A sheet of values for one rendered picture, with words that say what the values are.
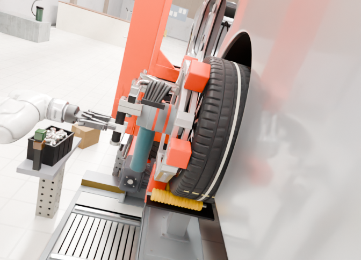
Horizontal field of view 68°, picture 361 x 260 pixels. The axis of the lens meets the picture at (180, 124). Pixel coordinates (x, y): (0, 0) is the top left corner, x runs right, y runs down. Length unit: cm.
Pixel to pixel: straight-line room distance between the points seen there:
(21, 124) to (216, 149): 65
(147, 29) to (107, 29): 746
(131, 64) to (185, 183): 86
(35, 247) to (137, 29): 130
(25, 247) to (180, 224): 81
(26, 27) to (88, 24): 283
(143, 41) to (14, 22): 541
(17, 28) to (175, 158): 615
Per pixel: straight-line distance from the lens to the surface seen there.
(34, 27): 669
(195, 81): 99
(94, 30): 916
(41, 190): 177
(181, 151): 92
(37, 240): 176
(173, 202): 130
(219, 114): 97
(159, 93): 102
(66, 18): 940
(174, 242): 155
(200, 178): 103
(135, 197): 196
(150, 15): 161
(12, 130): 99
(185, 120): 97
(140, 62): 164
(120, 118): 108
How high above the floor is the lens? 128
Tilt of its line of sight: 20 degrees down
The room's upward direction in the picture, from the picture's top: 17 degrees clockwise
